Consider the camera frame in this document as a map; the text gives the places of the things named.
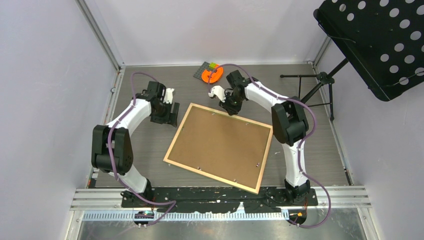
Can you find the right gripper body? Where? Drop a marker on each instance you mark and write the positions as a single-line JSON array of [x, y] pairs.
[[232, 103]]

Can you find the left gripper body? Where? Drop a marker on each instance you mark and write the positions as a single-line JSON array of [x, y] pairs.
[[163, 115]]

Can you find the wooden picture frame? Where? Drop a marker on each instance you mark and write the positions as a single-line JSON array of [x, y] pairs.
[[265, 155]]

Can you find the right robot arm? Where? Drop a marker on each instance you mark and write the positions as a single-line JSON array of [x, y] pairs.
[[289, 125]]

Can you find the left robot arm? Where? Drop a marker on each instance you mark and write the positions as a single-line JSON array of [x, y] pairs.
[[111, 149]]

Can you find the orange plastic horseshoe piece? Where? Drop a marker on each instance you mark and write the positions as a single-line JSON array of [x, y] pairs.
[[215, 75]]

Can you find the green building brick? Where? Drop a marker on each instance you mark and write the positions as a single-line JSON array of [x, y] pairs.
[[212, 66]]

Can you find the grey building baseplate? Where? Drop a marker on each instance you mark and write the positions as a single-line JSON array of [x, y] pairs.
[[203, 71]]

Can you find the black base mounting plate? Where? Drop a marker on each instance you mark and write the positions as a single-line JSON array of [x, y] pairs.
[[220, 200]]

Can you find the black perforated music stand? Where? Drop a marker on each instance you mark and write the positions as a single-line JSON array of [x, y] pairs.
[[383, 40]]

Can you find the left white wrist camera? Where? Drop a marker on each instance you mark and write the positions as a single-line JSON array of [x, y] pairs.
[[169, 95]]

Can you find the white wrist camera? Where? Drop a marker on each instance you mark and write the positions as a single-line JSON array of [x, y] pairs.
[[217, 92], [169, 95]]

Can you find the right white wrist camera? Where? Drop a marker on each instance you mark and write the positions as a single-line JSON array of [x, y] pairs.
[[217, 92]]

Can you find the aluminium rail frame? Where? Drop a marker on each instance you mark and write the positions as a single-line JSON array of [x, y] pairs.
[[342, 213]]

